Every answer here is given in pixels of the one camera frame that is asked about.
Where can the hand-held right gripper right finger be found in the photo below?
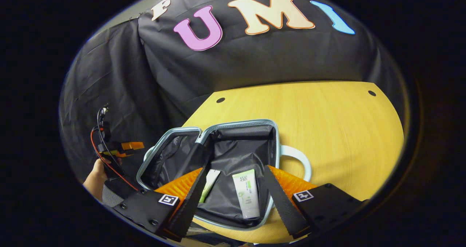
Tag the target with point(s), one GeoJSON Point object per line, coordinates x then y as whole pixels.
{"type": "Point", "coordinates": [282, 207]}

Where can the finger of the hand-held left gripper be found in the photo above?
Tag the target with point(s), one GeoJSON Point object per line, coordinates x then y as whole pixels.
{"type": "Point", "coordinates": [133, 146]}

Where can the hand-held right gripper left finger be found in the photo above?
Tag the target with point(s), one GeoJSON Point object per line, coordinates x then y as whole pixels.
{"type": "Point", "coordinates": [189, 207]}

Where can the slim white green skincare tube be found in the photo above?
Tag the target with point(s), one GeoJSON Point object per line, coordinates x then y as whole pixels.
{"type": "Point", "coordinates": [211, 181]}

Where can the white green-label skincare tube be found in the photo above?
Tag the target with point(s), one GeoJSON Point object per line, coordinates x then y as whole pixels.
{"type": "Point", "coordinates": [247, 196]}

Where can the light blue suitcase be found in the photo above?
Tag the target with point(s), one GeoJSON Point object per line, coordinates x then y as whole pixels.
{"type": "Point", "coordinates": [236, 148]}

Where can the black backdrop cloth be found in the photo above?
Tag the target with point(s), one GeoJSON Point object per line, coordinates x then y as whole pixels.
{"type": "Point", "coordinates": [236, 61]}

